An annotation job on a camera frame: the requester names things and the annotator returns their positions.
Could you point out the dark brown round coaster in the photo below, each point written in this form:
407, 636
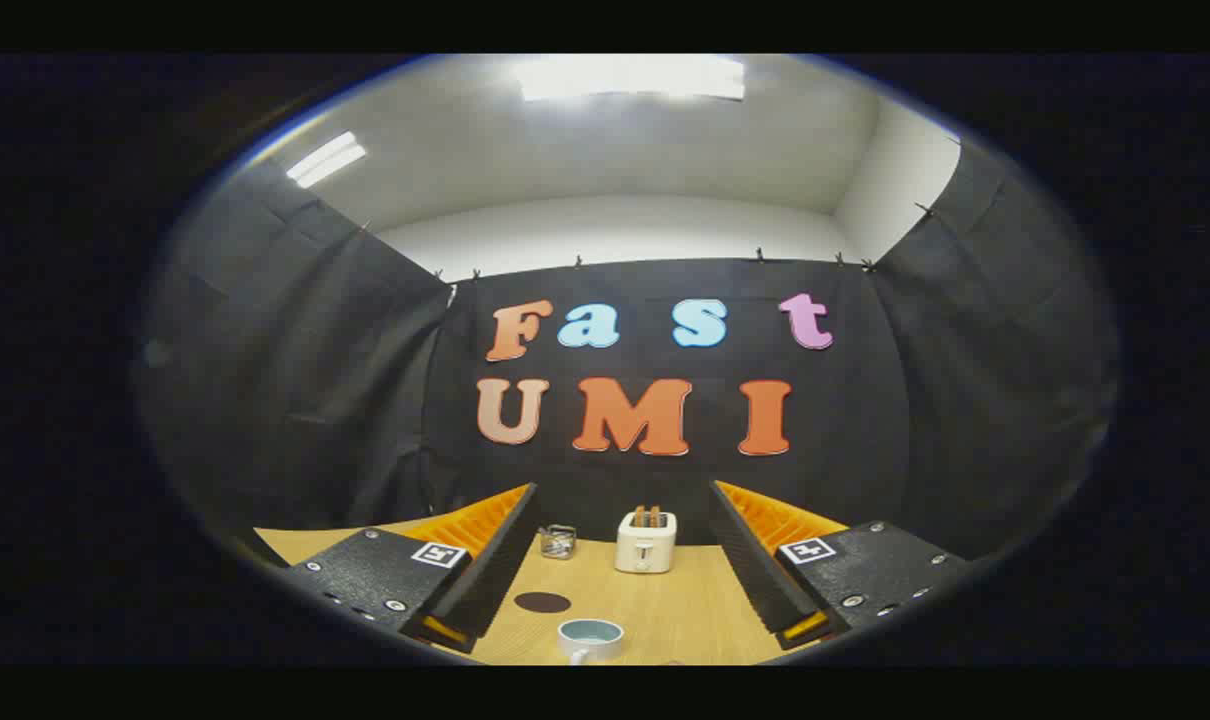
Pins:
542, 602

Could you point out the white toaster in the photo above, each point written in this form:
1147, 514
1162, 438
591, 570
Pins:
645, 548

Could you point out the rectangular ceiling light panel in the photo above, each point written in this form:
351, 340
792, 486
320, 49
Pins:
630, 78

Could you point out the white cup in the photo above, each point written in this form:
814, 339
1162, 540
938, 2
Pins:
590, 640

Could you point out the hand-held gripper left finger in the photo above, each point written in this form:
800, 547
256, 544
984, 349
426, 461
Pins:
495, 570

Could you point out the narrow ceiling strip light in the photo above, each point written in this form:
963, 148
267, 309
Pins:
325, 160

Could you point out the black backdrop cloth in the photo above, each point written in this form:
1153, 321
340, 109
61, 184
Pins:
865, 420

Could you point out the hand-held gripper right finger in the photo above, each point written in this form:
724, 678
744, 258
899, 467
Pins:
755, 570

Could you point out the wooden table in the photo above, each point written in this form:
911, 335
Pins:
685, 610

